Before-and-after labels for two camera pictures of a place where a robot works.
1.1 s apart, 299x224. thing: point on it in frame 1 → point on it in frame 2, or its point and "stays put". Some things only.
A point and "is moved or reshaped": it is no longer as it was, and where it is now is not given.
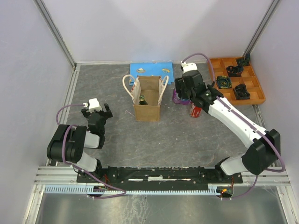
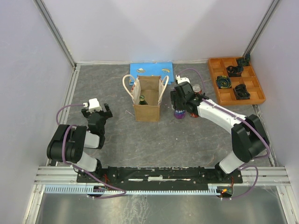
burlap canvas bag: [146, 92] stays put
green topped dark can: [142, 101] stays put
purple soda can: [182, 102] is moved or reshaped
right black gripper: [179, 85] → [174, 97]
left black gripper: [106, 114] stays put
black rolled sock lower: [241, 92] stays put
